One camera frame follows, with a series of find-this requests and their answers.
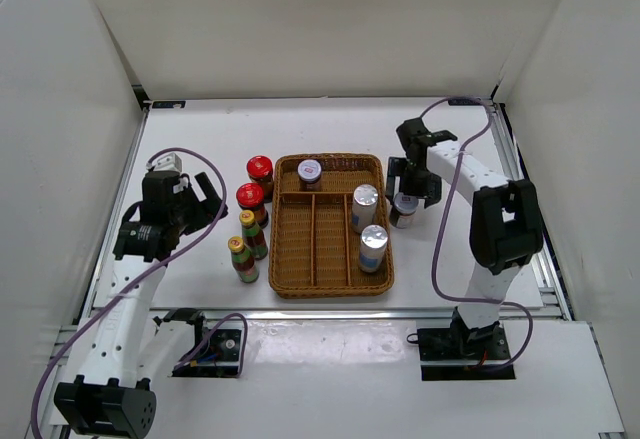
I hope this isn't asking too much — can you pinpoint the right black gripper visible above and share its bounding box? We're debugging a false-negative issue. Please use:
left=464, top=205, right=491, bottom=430
left=385, top=158, right=442, bottom=209

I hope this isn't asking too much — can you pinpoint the purple lid dark jar front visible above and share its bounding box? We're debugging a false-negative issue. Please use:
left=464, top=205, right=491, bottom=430
left=390, top=192, right=419, bottom=229

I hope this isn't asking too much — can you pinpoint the purple lid dark jar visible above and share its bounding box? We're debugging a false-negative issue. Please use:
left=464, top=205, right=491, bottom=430
left=297, top=159, right=322, bottom=192
left=390, top=192, right=419, bottom=229

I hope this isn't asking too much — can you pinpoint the yellow cap sauce bottle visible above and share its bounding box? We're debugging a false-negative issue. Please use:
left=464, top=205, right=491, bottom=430
left=239, top=210, right=268, bottom=260
left=228, top=236, right=259, bottom=283

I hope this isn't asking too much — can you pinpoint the silver white can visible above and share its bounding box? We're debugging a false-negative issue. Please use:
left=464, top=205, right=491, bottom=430
left=359, top=224, right=389, bottom=273
left=351, top=184, right=379, bottom=234

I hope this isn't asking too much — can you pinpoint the silver top white can front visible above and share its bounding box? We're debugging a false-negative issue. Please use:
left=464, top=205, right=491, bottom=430
left=359, top=224, right=389, bottom=273

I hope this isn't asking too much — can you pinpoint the yellow cap sauce bottle front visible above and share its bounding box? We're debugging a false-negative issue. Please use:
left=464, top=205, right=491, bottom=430
left=228, top=236, right=259, bottom=283

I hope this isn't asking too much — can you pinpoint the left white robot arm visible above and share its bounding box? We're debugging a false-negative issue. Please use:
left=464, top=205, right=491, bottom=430
left=54, top=170, right=227, bottom=438

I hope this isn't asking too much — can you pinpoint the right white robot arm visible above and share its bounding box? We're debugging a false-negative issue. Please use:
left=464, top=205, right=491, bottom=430
left=387, top=118, right=543, bottom=359

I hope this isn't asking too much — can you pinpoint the red lid sauce jar front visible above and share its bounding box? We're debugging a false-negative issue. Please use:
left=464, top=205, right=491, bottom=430
left=236, top=182, right=269, bottom=228

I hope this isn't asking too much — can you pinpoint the red lid sauce jar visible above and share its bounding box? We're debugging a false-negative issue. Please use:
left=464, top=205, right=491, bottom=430
left=236, top=182, right=269, bottom=228
left=246, top=155, right=274, bottom=203

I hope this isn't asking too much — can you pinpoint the red lid sauce jar rear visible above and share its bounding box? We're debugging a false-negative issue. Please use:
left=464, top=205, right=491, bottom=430
left=246, top=155, right=274, bottom=203

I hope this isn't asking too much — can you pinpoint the wicker divided basket tray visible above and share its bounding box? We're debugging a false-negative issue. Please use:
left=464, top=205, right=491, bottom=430
left=269, top=153, right=394, bottom=299

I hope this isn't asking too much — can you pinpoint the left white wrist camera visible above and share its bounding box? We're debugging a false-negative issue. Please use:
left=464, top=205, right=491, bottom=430
left=146, top=152, right=182, bottom=173

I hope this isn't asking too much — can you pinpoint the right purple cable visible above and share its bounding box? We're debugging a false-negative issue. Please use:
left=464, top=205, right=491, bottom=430
left=418, top=96, right=534, bottom=373

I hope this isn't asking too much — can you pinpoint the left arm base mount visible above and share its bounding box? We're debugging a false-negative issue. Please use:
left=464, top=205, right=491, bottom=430
left=153, top=308, right=248, bottom=379

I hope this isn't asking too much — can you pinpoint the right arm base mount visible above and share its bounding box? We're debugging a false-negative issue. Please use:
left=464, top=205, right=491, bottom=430
left=406, top=323, right=516, bottom=382

